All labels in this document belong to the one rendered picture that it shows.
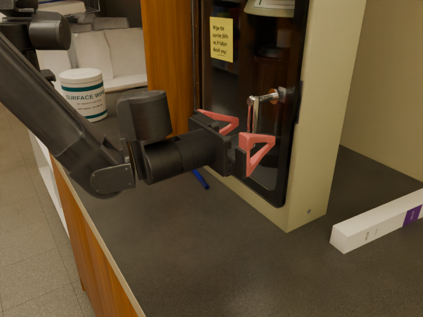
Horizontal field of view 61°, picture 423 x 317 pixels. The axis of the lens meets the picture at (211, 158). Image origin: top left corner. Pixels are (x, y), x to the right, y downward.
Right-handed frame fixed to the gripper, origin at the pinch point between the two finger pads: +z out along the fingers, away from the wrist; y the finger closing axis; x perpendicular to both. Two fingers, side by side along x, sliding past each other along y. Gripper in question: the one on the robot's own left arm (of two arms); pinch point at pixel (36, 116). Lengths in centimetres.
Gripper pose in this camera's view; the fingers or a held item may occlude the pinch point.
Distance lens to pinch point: 88.2
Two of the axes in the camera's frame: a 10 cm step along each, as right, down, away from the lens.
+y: 8.4, -2.6, 4.8
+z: 0.0, 8.8, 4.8
